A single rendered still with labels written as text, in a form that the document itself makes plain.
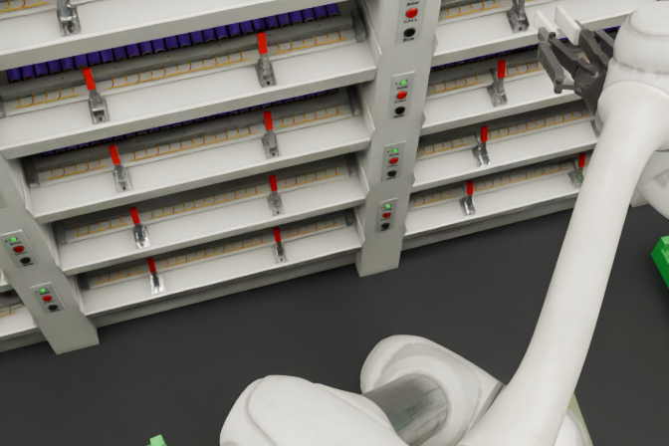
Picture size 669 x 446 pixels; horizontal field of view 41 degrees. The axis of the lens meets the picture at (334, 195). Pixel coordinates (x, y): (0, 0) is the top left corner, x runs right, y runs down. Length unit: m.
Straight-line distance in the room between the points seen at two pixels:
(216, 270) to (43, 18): 0.82
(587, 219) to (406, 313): 1.12
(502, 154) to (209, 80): 0.70
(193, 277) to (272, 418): 1.03
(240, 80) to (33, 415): 0.95
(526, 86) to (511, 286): 0.58
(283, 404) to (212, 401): 1.06
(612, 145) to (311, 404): 0.42
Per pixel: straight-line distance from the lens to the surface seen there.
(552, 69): 1.34
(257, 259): 1.97
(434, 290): 2.12
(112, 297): 1.97
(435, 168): 1.86
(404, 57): 1.49
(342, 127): 1.65
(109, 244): 1.80
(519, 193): 2.09
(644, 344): 2.18
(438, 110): 1.69
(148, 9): 1.31
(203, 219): 1.79
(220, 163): 1.62
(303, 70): 1.48
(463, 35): 1.54
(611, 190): 1.01
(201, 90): 1.46
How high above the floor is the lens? 1.89
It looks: 58 degrees down
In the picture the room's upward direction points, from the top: 2 degrees clockwise
